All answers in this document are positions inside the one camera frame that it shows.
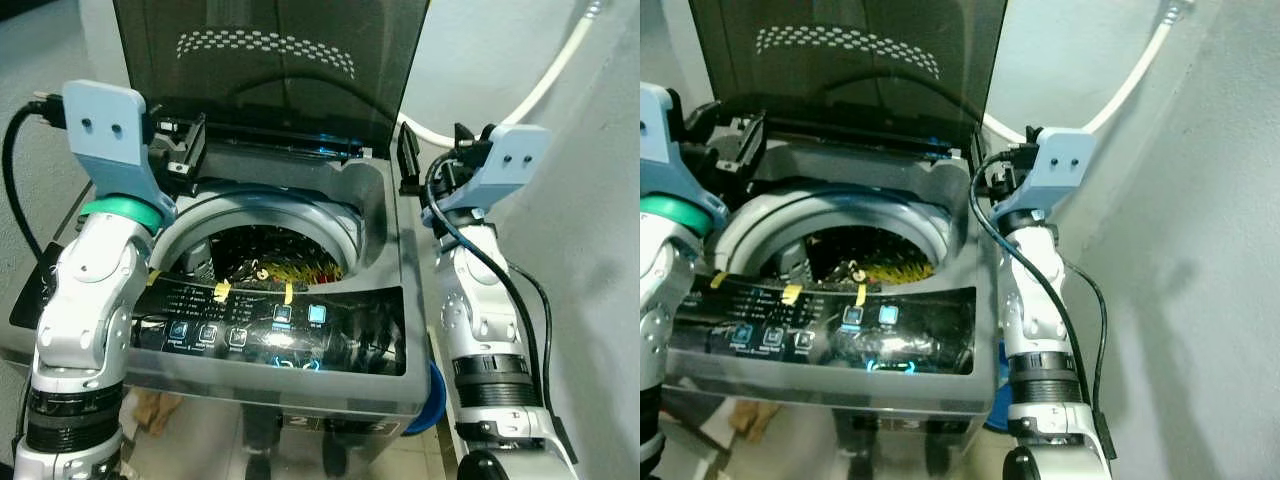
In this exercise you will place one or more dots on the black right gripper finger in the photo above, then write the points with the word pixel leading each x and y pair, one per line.
pixel 1033 133
pixel 977 160
pixel 409 160
pixel 463 131

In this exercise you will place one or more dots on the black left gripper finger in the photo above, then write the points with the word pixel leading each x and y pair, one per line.
pixel 705 115
pixel 753 145
pixel 195 140

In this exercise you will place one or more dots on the grey top-load washing machine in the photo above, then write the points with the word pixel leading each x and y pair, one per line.
pixel 985 300
pixel 392 250

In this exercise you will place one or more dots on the dark transparent washer lid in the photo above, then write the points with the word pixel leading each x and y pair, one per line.
pixel 270 100
pixel 850 100

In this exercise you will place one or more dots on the steel washer drum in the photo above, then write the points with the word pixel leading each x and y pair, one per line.
pixel 280 255
pixel 870 255

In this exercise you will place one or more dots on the black glossy washer control panel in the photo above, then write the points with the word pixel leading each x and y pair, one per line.
pixel 920 345
pixel 330 345

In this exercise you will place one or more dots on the blue round plastic basin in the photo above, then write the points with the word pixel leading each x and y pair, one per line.
pixel 432 395
pixel 998 405

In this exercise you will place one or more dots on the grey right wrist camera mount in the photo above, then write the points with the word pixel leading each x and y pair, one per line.
pixel 1062 165
pixel 510 160

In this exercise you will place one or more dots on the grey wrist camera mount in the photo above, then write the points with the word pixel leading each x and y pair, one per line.
pixel 105 130
pixel 1062 165
pixel 660 140
pixel 510 160

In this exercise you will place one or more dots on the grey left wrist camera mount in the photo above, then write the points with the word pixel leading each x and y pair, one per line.
pixel 105 130
pixel 660 140

